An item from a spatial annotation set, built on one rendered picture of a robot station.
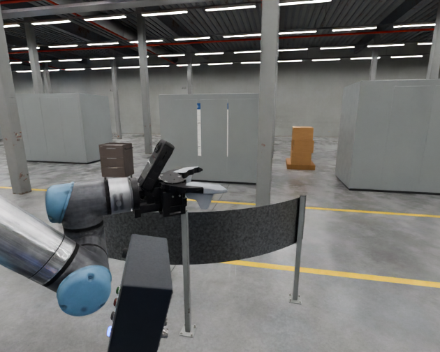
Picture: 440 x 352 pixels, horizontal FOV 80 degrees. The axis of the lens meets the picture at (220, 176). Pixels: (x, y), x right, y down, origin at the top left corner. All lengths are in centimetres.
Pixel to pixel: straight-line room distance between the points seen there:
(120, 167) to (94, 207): 623
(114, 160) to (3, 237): 640
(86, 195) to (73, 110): 920
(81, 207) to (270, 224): 167
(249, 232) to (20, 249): 169
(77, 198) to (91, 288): 18
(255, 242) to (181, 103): 476
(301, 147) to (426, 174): 310
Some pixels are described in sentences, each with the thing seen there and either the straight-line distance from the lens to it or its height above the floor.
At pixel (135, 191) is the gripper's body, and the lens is 57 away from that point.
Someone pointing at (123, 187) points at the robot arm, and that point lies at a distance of 57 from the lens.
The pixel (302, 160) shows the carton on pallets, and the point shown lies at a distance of 819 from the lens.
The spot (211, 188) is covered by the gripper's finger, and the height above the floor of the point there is 145.
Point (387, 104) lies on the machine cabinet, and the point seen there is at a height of 179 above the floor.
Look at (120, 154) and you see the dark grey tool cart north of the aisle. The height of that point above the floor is 67.
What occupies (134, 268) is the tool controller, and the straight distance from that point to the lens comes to 69.
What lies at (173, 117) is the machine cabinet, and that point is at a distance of 641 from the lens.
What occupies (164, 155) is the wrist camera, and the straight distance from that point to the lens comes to 58.
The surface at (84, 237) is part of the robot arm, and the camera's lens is 59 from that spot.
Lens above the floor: 161
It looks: 13 degrees down
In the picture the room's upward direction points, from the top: straight up
